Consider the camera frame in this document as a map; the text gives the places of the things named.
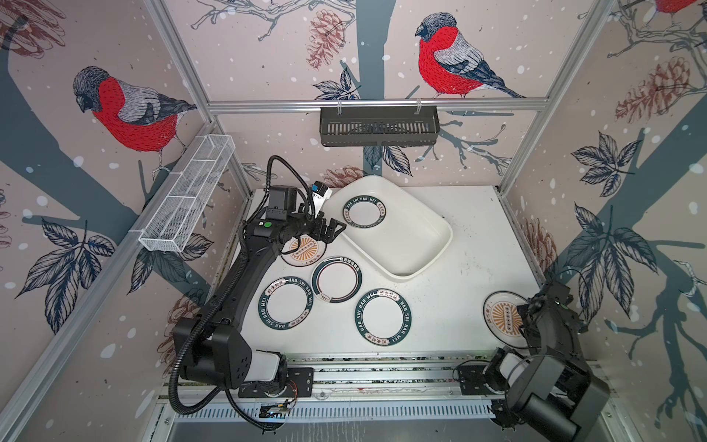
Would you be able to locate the green rim plate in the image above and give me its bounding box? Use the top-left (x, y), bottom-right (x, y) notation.
top-left (342, 195), bottom-right (387, 229)
top-left (355, 288), bottom-right (412, 346)
top-left (311, 256), bottom-right (363, 304)
top-left (258, 276), bottom-right (314, 331)

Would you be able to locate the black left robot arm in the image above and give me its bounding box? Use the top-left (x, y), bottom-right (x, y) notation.
top-left (169, 214), bottom-right (346, 394)

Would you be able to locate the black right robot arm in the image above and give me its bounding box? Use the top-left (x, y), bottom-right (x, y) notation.
top-left (484, 281), bottom-right (609, 441)

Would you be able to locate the white plastic bin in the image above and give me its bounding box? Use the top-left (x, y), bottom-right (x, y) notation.
top-left (323, 176), bottom-right (453, 281)

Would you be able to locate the green rim plate front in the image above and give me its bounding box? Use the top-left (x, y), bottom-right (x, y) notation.
top-left (355, 288), bottom-right (412, 346)

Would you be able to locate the horizontal aluminium crossbar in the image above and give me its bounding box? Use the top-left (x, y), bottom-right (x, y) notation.
top-left (207, 98), bottom-right (549, 115)

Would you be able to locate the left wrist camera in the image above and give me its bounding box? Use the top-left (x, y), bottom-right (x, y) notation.
top-left (311, 180), bottom-right (333, 211)

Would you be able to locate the black hanging wire basket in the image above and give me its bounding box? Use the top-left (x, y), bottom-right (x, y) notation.
top-left (320, 106), bottom-right (440, 147)

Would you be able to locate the white mesh wall shelf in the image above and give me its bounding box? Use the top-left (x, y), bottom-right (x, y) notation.
top-left (139, 134), bottom-right (235, 252)

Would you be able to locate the aluminium rail base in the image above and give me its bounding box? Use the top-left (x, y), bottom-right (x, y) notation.
top-left (232, 350), bottom-right (506, 401)

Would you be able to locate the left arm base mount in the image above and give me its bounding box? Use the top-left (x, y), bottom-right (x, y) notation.
top-left (238, 368), bottom-right (314, 400)

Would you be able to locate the black corrugated cable hose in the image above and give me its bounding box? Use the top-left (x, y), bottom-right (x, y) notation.
top-left (168, 264), bottom-right (261, 432)

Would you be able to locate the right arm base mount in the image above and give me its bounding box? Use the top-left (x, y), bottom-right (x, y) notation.
top-left (454, 364), bottom-right (508, 396)

